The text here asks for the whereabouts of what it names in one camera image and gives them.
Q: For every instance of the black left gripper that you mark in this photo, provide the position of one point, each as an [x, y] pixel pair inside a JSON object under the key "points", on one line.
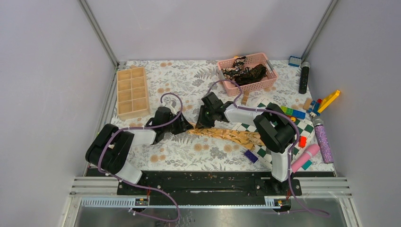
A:
{"points": [[183, 125]]}

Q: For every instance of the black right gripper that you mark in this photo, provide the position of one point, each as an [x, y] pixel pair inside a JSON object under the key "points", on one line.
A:
{"points": [[202, 123]]}

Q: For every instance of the yellow patterned tie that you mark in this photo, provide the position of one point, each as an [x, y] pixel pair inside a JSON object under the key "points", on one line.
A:
{"points": [[246, 139]]}

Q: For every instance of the wooden compartment tray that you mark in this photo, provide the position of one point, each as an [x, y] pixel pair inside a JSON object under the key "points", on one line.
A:
{"points": [[132, 93]]}

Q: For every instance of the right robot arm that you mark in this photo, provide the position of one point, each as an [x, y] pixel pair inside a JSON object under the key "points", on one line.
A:
{"points": [[276, 130]]}

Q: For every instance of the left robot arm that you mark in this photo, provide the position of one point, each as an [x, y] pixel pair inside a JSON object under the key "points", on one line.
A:
{"points": [[114, 160]]}

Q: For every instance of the floral table cloth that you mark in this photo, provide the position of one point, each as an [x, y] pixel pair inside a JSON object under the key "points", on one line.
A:
{"points": [[183, 84]]}

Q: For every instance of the curved wooden block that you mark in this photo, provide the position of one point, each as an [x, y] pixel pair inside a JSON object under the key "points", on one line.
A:
{"points": [[245, 97]]}

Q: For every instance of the purple lego brick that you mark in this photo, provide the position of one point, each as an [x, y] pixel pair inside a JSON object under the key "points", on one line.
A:
{"points": [[252, 157]]}

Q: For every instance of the black floral tie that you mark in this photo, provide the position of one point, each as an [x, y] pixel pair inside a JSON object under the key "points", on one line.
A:
{"points": [[244, 75]]}

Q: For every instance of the pink plastic basket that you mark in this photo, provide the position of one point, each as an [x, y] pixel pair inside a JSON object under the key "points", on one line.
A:
{"points": [[232, 89]]}

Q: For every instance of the red lego brick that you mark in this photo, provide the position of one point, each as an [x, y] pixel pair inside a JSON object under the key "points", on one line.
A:
{"points": [[302, 142]]}

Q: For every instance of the pink marker pen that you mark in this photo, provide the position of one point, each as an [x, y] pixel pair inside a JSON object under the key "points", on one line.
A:
{"points": [[307, 154]]}

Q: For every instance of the green white chessboard mat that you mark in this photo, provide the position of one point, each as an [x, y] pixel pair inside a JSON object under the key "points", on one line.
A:
{"points": [[305, 128]]}

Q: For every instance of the blue white lego brick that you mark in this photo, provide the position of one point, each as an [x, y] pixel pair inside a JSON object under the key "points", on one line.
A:
{"points": [[294, 61]]}

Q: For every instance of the colourful lego brick pile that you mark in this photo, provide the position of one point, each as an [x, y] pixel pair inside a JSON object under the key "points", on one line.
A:
{"points": [[309, 107]]}

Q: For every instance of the teal small block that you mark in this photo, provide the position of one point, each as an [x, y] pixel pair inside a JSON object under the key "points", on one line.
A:
{"points": [[307, 165]]}

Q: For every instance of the purple glitter tube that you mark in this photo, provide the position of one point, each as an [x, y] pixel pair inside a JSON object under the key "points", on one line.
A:
{"points": [[322, 140]]}

